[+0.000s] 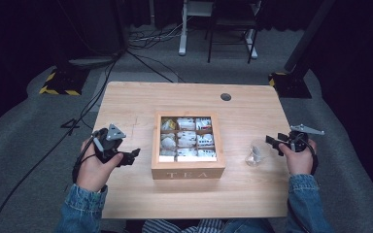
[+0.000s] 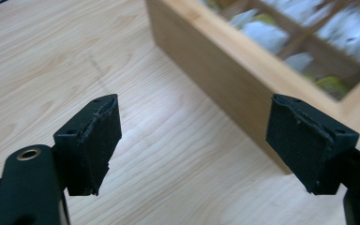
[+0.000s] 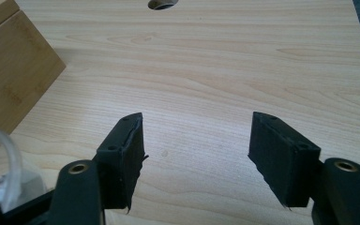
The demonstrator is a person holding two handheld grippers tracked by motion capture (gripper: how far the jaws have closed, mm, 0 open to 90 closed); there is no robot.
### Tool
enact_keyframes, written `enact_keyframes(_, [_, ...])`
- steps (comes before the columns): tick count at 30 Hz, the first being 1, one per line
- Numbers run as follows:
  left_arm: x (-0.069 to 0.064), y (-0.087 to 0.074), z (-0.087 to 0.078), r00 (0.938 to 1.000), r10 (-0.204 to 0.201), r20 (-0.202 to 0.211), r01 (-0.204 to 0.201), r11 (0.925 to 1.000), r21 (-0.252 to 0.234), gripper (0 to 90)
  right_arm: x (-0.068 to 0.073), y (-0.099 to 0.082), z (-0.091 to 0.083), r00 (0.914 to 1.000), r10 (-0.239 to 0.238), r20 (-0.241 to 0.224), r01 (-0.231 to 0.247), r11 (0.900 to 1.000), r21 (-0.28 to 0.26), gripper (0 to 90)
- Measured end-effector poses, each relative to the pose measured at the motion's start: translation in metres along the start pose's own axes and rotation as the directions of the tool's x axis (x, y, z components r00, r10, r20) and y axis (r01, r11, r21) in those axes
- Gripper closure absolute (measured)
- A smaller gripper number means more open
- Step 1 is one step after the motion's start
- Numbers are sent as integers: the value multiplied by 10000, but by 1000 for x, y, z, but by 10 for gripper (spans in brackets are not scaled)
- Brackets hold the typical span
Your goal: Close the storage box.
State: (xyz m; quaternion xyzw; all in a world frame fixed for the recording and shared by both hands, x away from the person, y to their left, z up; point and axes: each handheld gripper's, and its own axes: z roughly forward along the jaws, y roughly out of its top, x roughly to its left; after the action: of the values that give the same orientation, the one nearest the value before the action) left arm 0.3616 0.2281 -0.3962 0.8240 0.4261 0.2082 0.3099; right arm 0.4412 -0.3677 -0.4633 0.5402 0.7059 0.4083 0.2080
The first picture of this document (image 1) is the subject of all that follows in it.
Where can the white desk frame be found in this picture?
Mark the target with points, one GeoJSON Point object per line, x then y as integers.
{"type": "Point", "coordinates": [183, 32]}

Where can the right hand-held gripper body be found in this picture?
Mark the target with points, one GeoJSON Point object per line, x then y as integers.
{"type": "Point", "coordinates": [299, 141]}

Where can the group of wrapped tea bags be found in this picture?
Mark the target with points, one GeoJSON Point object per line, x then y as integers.
{"type": "Point", "coordinates": [186, 139]}

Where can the grey flat stand base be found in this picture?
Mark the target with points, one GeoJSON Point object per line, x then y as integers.
{"type": "Point", "coordinates": [94, 61]}

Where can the black metal chair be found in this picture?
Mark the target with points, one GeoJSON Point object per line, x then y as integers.
{"type": "Point", "coordinates": [231, 22]}

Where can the person's striped shirt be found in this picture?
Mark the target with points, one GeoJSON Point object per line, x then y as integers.
{"type": "Point", "coordinates": [175, 226]}

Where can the black slanted stand pole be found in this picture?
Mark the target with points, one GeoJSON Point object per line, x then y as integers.
{"type": "Point", "coordinates": [307, 35]}

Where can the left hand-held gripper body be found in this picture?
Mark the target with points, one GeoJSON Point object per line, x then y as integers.
{"type": "Point", "coordinates": [108, 145]}

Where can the person's denim lap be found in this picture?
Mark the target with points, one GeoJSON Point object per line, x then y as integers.
{"type": "Point", "coordinates": [249, 226]}

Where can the person's right hand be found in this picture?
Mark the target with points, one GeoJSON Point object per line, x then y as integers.
{"type": "Point", "coordinates": [299, 161]}

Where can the clear glass cup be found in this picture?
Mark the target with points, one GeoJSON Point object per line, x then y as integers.
{"type": "Point", "coordinates": [254, 160]}

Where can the grey round table grommet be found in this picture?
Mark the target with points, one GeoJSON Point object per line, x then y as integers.
{"type": "Point", "coordinates": [225, 96]}

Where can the wooden tea box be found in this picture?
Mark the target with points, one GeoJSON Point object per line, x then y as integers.
{"type": "Point", "coordinates": [187, 171]}

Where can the black yellow striped stand base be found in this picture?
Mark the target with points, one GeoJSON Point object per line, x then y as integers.
{"type": "Point", "coordinates": [289, 85]}
{"type": "Point", "coordinates": [63, 82]}

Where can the single white tea bag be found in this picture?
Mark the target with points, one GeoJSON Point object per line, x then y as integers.
{"type": "Point", "coordinates": [256, 152]}

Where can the person's left hand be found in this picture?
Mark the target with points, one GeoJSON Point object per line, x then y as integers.
{"type": "Point", "coordinates": [92, 171]}

